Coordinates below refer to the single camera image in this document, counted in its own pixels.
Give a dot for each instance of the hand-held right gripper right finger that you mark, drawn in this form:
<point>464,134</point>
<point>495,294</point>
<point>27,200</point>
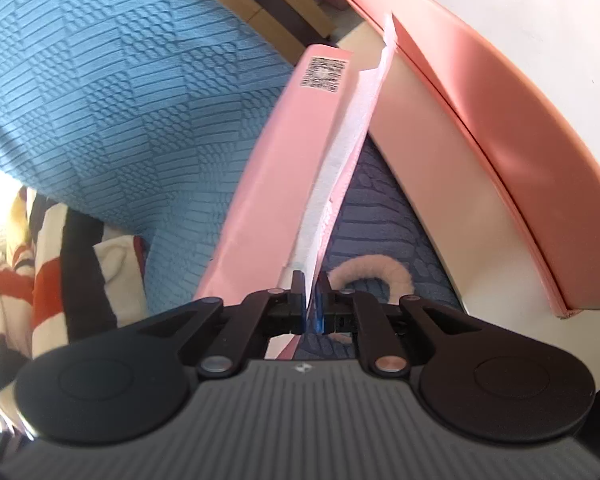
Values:
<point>322,310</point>

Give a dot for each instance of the blue textured blanket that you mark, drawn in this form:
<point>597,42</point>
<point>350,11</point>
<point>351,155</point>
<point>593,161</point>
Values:
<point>105,85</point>

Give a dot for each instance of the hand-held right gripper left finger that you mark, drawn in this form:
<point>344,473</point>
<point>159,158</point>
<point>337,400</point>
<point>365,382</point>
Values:
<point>299,305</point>

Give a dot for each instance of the pink cardboard box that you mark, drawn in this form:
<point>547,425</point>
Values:
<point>280,160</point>

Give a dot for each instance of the large pink storage box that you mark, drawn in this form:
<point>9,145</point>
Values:
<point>480,110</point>

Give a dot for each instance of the red black white striped blanket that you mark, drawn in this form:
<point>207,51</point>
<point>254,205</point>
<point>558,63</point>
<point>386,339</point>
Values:
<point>45,285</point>

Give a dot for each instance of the fluffy hair scrunchie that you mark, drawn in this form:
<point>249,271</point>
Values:
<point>375,266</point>

